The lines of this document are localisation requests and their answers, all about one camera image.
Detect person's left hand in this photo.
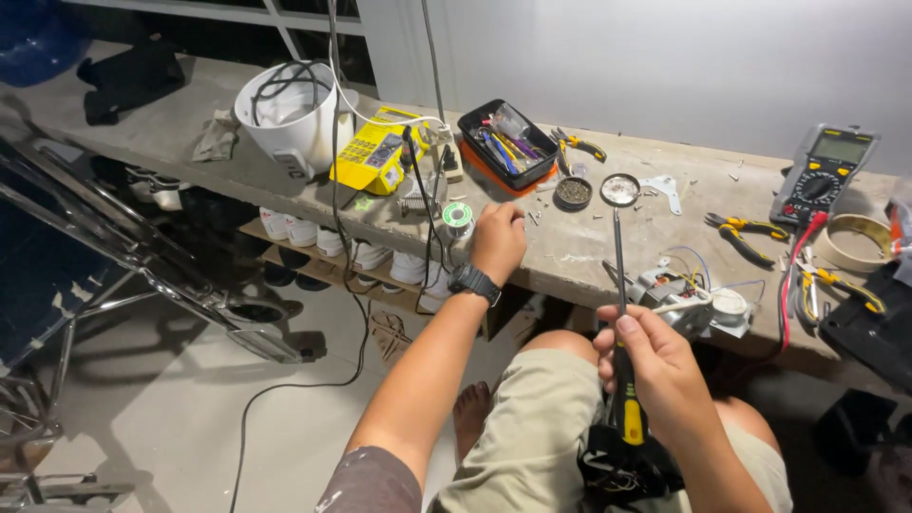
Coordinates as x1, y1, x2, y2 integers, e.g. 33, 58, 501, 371
469, 201, 529, 284

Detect person's right hand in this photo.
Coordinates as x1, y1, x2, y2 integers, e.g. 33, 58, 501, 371
592, 304, 722, 437

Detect black yellow handled screwdriver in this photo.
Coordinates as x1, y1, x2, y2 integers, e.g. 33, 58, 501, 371
610, 203, 650, 447

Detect orange tray lid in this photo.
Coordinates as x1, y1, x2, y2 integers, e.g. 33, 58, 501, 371
458, 140, 559, 198

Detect black tray of small tools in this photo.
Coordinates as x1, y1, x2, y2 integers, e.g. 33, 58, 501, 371
456, 99, 560, 191

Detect round tin of dark bits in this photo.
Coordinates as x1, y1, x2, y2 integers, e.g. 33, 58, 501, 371
553, 176, 594, 211

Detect black wrist watch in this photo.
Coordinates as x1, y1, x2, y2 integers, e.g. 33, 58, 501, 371
446, 263, 503, 308

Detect white power strip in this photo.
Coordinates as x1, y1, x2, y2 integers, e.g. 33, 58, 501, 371
433, 123, 466, 185

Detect yellow black long nose pliers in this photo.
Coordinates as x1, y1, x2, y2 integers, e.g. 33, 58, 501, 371
549, 127, 608, 178

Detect round tin lid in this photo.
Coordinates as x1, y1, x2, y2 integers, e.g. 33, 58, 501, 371
600, 173, 641, 209

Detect yellow tester box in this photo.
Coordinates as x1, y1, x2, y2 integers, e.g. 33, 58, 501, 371
329, 107, 433, 197

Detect brown sandals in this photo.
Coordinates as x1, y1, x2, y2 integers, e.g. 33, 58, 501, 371
368, 311, 414, 364

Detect wooden shoe rack with shoes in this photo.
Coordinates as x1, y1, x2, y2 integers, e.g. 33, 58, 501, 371
117, 162, 500, 339

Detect person's foot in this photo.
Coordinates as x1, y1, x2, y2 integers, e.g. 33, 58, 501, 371
452, 381, 494, 464

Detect person's beige shorts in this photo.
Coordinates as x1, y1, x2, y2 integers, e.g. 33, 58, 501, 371
427, 348, 795, 513

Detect white rice cooker body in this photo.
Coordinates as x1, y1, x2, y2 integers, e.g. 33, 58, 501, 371
234, 60, 359, 181

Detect yellow black cutting pliers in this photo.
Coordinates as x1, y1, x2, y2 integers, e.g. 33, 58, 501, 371
704, 211, 792, 269

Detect grey rag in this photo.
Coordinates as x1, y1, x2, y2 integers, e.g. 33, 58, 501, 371
191, 109, 242, 163

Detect red probe lead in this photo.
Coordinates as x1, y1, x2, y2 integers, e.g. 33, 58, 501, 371
777, 211, 832, 355

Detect person's grey shirt sleeve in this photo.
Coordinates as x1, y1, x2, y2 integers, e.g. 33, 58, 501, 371
313, 445, 423, 513

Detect grey yellow digital multimeter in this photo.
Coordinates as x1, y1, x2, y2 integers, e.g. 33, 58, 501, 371
769, 124, 882, 229

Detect beige tape roll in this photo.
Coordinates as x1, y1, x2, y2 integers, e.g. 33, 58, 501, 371
813, 213, 896, 274

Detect metal folding chair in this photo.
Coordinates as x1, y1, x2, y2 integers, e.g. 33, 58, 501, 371
0, 107, 318, 513

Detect black plastic case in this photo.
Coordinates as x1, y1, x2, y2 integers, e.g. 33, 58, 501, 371
818, 260, 912, 396

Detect clear plastic bag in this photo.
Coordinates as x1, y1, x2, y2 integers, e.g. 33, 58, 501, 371
887, 178, 912, 286

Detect black box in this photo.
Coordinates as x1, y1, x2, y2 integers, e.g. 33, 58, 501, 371
812, 388, 900, 477

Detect blue plastic item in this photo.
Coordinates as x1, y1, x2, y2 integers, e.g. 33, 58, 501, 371
0, 0, 92, 88

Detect solder wire spool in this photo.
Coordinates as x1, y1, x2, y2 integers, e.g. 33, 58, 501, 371
441, 201, 476, 240

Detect white metal bracket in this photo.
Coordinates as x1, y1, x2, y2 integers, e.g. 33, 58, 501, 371
639, 175, 684, 217

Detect white cable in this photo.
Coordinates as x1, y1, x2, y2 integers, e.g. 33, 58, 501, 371
326, 60, 451, 133

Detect grey hanging cable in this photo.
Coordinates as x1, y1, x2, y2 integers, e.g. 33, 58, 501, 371
420, 0, 448, 128

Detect black power cable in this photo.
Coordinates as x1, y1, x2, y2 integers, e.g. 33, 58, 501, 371
228, 0, 375, 513

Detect small motor with wires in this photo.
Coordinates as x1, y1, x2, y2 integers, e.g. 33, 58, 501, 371
603, 246, 768, 342

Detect black device with wires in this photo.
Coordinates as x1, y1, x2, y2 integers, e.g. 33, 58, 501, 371
577, 420, 686, 503

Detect yellow black wire stripper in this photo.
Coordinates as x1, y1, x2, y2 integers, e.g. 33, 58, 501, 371
793, 261, 889, 327

